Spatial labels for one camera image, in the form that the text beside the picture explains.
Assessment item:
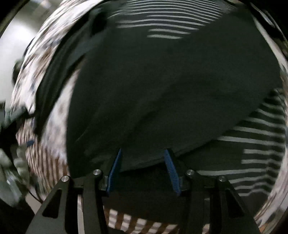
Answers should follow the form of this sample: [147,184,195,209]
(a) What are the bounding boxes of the black striped sweater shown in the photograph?
[34,1,285,219]

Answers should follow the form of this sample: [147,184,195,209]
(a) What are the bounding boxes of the floral bed blanket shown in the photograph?
[11,1,287,233]

